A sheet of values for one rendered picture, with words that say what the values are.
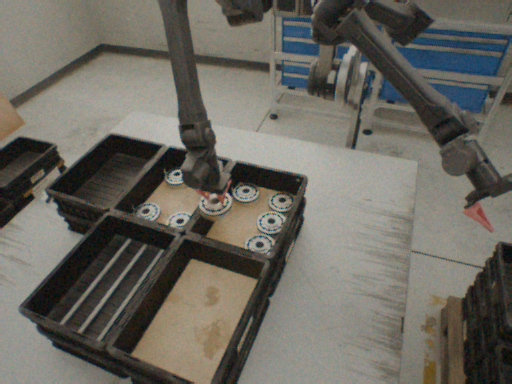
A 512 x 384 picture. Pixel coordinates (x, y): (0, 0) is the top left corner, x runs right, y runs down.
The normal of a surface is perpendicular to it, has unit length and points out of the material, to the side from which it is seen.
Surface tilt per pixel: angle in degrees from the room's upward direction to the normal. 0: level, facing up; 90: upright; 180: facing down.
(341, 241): 0
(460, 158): 72
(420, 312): 0
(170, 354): 0
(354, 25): 87
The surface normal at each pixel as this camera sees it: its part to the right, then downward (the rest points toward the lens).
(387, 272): -0.04, -0.72
